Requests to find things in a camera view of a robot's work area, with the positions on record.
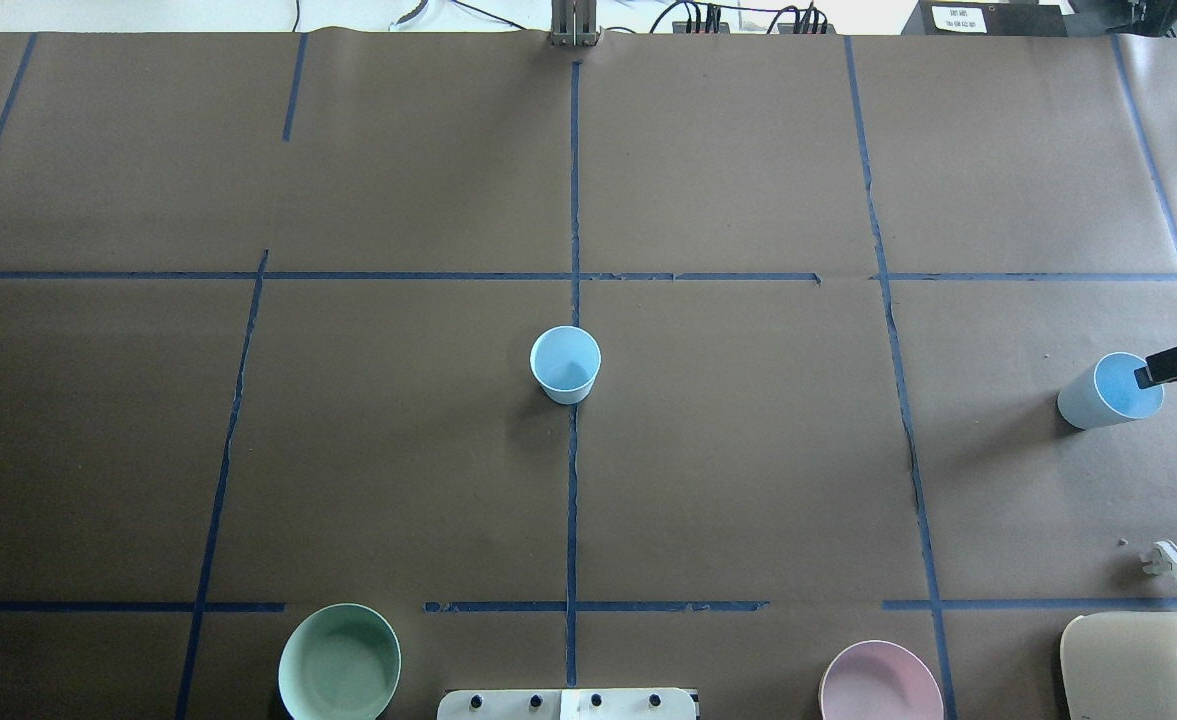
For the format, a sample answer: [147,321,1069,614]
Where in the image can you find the pink bowl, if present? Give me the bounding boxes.
[817,641,945,719]

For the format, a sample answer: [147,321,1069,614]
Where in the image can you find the cream toaster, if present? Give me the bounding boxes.
[1058,611,1177,719]

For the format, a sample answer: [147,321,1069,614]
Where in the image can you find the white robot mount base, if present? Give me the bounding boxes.
[435,687,701,719]

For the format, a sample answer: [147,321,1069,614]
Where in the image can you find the aluminium frame post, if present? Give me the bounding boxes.
[550,0,601,47]

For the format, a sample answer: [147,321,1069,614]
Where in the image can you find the green bowl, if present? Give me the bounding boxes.
[277,604,403,719]

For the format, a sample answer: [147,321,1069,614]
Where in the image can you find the white power plug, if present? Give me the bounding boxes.
[1141,539,1177,584]

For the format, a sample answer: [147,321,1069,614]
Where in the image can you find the light blue cup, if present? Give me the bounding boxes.
[528,325,601,406]
[1056,352,1165,429]

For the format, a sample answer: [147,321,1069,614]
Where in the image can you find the black box with label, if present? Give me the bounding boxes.
[900,1,1068,36]

